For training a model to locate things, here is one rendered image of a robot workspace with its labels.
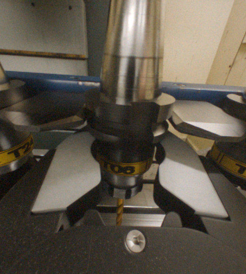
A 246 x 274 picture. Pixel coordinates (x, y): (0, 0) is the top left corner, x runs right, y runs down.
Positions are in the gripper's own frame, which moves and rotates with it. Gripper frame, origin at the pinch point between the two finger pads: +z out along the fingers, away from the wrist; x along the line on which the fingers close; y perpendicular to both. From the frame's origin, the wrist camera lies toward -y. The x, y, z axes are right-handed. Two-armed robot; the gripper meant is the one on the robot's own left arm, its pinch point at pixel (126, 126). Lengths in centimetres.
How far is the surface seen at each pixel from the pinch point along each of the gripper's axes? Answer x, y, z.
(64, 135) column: -31, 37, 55
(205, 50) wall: 54, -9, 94
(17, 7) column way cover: -38, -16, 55
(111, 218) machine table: -1.4, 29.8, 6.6
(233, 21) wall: 62, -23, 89
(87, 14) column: -14, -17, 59
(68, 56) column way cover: -22, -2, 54
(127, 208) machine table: 2.8, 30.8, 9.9
